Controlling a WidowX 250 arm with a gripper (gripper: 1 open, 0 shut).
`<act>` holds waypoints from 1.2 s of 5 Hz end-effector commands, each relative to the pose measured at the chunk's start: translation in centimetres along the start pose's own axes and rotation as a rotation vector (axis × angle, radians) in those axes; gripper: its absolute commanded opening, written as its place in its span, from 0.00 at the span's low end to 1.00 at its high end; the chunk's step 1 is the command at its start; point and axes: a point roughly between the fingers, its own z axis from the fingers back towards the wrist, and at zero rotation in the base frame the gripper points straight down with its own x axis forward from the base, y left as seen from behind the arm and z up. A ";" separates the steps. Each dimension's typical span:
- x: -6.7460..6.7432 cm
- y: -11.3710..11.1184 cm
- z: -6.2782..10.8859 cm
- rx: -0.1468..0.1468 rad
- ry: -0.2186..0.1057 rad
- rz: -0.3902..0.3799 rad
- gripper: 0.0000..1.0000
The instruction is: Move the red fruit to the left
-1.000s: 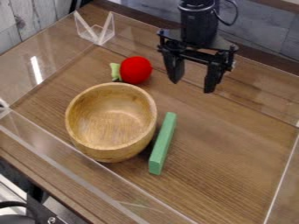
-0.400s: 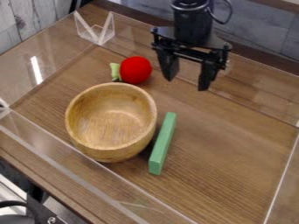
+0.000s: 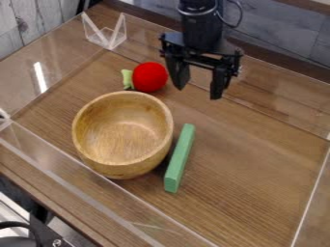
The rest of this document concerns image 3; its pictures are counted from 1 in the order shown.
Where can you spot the black metal stand bracket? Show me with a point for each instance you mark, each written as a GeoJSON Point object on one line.
{"type": "Point", "coordinates": [47, 236]}

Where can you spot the wooden bowl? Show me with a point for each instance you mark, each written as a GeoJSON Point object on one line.
{"type": "Point", "coordinates": [122, 134]}

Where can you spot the red plush fruit green leaf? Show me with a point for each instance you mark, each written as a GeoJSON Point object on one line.
{"type": "Point", "coordinates": [146, 78]}

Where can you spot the clear acrylic triangle bracket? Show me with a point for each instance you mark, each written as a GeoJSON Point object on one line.
{"type": "Point", "coordinates": [109, 38]}

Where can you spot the clear acrylic tray wall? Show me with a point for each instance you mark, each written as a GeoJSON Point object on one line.
{"type": "Point", "coordinates": [260, 158]}

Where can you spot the green rectangular block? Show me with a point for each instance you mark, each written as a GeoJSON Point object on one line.
{"type": "Point", "coordinates": [177, 164]}

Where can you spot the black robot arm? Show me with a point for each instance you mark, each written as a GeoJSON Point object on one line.
{"type": "Point", "coordinates": [201, 45]}

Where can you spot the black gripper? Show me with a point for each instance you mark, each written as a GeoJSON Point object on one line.
{"type": "Point", "coordinates": [180, 56]}

